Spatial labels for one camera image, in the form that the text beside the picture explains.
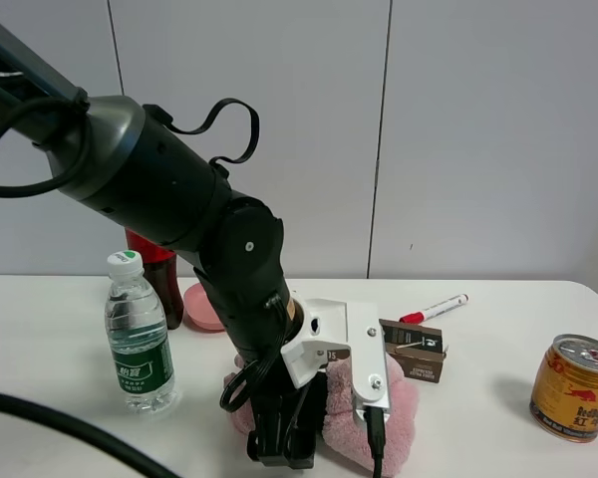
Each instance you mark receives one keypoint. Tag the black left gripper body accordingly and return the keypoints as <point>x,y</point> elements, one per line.
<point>286,426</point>

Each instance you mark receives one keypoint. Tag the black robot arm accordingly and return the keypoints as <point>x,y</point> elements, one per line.
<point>129,163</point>

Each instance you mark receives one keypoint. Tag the pink plastic dish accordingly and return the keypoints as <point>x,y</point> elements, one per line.
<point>198,312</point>

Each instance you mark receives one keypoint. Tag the brown coffee carton box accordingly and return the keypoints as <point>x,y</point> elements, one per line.
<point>420,351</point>

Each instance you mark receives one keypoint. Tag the red white marker pen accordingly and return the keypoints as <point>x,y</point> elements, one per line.
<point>435,310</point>

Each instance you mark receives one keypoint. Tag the clear water bottle green label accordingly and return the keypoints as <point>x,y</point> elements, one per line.
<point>137,333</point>

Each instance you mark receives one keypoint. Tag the cola bottle red label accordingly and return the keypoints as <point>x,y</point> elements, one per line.
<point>160,271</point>

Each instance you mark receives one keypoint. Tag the gold Red Bull can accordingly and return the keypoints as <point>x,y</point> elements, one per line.
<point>564,399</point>

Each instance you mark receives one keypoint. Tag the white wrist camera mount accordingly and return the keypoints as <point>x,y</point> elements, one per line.
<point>330,325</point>

